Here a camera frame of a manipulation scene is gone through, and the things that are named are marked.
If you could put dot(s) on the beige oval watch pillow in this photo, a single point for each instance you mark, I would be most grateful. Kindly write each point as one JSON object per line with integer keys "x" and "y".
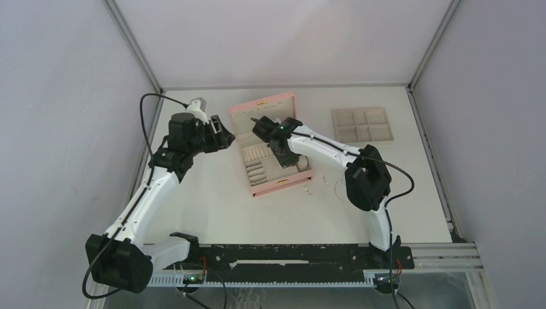
{"x": 302, "y": 163}

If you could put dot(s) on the small silver earring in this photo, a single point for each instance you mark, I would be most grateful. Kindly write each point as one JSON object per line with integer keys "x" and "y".
{"x": 308, "y": 190}

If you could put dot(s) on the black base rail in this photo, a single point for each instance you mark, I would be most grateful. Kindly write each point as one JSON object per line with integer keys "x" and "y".
{"x": 356, "y": 256}

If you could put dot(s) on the pink jewelry box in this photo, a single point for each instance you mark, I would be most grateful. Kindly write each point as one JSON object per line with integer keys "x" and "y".
{"x": 265, "y": 170}

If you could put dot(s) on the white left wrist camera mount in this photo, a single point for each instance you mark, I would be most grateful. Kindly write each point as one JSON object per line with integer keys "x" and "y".
{"x": 196, "y": 107}

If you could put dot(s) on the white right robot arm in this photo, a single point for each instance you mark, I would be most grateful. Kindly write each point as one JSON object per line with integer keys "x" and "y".
{"x": 366, "y": 177}

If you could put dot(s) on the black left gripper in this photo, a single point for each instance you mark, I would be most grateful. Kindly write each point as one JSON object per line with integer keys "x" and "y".
{"x": 222, "y": 140}

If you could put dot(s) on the beige divided tray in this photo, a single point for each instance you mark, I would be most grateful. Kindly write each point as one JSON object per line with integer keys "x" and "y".
{"x": 360, "y": 126}

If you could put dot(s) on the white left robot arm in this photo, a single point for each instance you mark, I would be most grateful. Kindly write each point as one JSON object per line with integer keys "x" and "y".
{"x": 119, "y": 257}

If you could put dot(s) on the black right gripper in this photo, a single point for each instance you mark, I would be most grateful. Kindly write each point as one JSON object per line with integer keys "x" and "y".
{"x": 288, "y": 161}

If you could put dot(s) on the white slotted cable duct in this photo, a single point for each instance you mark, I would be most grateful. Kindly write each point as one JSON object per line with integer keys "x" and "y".
{"x": 211, "y": 280}

